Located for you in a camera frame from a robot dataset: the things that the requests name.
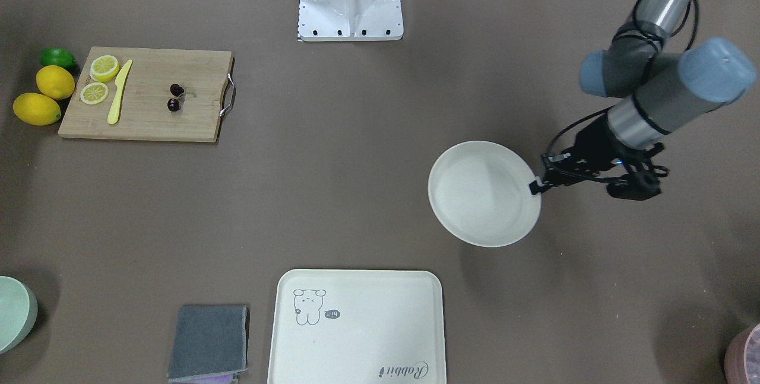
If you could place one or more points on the cream rabbit tray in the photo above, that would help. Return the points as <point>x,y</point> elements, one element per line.
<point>358,326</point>

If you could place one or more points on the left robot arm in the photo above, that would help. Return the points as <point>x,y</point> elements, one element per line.
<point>663,81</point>

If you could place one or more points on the bamboo cutting board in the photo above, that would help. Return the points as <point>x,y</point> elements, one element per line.
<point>206,76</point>

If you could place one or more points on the pink bowl with ice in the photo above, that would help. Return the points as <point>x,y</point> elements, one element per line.
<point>741,362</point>

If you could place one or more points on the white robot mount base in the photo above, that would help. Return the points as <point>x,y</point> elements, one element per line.
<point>350,20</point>

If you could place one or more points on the yellow plastic knife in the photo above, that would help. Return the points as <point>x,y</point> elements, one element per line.
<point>120,81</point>

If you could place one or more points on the grey folded cloth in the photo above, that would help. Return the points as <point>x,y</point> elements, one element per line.
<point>210,344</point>

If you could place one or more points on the mint green bowl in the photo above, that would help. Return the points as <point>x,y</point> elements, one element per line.
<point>19,310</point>

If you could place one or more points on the green lime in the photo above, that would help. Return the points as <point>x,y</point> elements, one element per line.
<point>58,56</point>

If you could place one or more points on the whole yellow lemon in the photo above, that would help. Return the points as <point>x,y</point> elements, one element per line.
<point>55,82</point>
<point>36,109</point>

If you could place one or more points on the lemon slice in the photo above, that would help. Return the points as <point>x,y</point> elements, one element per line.
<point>94,93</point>
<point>104,68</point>

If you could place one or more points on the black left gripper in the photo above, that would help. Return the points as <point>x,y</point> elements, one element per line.
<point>595,142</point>

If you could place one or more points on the cream round plate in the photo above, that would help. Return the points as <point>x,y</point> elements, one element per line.
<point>479,191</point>

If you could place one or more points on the dark red cherry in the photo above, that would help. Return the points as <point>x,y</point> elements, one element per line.
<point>176,90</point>
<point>174,104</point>

